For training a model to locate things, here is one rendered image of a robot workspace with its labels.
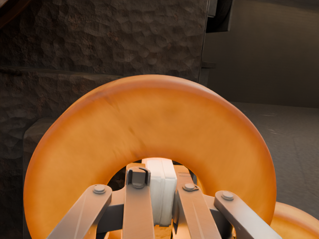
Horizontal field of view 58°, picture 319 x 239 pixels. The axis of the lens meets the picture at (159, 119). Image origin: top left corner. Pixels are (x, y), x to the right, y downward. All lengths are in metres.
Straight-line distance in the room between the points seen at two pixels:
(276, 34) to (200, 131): 7.38
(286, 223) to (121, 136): 0.19
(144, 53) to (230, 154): 0.41
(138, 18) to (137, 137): 0.41
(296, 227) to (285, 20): 7.41
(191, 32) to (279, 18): 7.03
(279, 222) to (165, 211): 0.17
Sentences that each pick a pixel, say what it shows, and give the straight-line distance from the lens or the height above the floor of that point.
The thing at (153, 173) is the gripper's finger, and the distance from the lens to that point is 0.15.
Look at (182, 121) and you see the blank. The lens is 0.16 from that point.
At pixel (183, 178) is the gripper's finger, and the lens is 0.17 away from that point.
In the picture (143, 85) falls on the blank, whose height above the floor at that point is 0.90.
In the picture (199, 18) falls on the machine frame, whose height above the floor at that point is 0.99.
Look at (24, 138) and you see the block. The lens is 0.43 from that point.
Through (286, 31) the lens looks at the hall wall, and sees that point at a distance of 7.67.
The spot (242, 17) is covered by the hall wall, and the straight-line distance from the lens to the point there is 7.16.
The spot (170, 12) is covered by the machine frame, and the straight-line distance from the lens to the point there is 0.57.
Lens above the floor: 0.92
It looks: 13 degrees down
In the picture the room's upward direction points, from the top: 6 degrees clockwise
